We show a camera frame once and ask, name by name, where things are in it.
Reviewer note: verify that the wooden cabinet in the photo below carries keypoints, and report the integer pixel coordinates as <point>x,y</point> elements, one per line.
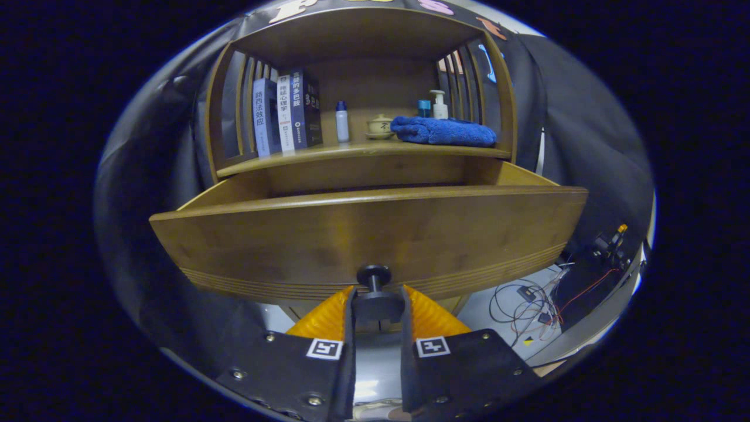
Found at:
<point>363,35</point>

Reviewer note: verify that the white book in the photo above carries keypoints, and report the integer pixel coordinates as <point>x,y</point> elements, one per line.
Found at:
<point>285,117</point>

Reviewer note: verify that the black and orange tool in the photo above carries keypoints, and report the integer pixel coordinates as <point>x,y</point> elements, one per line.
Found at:
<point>609,243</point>

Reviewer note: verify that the beige lidded teacup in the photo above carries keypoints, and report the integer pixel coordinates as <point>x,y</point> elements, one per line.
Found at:
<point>379,128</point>

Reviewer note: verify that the white bottle with blue cap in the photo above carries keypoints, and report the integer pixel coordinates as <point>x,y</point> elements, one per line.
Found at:
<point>342,126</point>

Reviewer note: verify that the teal bottle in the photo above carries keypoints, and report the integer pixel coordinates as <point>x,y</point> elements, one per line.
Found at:
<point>424,109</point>

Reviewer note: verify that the black backdrop cloth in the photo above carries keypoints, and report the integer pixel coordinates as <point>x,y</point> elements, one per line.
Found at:
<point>586,146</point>

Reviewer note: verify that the wooden drawer with black knob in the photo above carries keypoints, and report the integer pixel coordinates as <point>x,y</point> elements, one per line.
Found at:
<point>351,234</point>

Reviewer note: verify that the folded blue towel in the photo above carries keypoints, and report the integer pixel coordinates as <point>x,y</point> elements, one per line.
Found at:
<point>445,132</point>

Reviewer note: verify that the dark blue book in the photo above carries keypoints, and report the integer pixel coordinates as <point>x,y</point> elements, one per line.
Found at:
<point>307,111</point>

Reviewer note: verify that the wooden countertop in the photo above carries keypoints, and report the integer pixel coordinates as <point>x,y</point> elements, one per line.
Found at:
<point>351,150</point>

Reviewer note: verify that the pale lavender book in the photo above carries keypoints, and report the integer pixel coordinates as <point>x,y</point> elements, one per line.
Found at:
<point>262,117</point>

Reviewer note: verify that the white pump bottle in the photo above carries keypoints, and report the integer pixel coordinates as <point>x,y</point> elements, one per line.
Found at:
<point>439,110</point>

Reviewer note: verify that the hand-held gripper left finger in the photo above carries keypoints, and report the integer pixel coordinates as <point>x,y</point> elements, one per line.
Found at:
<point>349,381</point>

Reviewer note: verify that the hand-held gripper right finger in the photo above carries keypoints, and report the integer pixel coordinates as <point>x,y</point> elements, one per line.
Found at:
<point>407,381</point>

